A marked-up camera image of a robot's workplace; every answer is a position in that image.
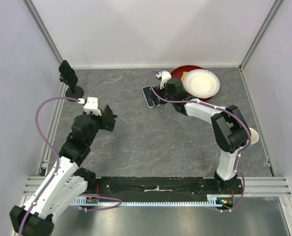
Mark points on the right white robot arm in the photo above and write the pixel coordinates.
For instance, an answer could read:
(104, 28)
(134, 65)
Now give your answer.
(230, 129)

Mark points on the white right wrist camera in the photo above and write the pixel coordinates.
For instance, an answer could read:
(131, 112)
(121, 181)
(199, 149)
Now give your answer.
(164, 77)

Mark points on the round red tray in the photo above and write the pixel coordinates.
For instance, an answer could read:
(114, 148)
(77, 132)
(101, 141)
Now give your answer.
(178, 73)

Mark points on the light blue mug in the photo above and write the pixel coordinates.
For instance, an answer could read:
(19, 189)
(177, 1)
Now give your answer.
(254, 137)

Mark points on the aluminium frame rail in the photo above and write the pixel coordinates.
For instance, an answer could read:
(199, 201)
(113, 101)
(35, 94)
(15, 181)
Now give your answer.
(252, 186)

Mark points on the black round-base clamp stand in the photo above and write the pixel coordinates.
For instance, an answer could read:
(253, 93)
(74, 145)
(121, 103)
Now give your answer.
(76, 92)

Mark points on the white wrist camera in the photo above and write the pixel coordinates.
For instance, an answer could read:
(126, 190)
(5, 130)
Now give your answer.
(90, 105)
(164, 77)

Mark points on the aluminium corner post left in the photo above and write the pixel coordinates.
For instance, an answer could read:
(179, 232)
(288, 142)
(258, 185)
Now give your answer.
(43, 30)

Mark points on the yellow sponge cloth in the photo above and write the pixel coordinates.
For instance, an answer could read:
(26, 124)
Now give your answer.
(183, 76)

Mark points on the white paper plate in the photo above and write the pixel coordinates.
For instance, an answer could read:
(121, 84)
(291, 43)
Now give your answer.
(201, 83)

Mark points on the aluminium corner post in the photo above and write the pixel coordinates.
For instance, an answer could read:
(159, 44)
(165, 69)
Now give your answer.
(43, 30)
(260, 34)

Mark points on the black smartphone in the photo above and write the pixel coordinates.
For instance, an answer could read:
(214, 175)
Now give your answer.
(67, 74)

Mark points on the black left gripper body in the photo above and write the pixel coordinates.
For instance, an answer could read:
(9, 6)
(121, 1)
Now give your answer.
(97, 121)

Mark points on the slotted cable duct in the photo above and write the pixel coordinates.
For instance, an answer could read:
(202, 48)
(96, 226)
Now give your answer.
(209, 201)

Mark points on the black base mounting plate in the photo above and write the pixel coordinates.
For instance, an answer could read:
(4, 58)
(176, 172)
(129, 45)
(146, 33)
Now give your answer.
(153, 194)

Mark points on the aluminium corner post right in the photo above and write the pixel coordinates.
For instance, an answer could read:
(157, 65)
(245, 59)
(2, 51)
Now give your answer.
(260, 34)

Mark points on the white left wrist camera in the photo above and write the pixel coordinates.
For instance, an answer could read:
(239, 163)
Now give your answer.
(90, 105)

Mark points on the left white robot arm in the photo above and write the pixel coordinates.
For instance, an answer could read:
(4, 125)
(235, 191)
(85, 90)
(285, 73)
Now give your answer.
(67, 179)

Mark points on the blue-cased smartphone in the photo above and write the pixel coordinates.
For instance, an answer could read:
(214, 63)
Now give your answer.
(151, 100)

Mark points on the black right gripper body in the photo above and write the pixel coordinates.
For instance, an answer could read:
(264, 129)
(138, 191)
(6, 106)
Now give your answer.
(164, 93)

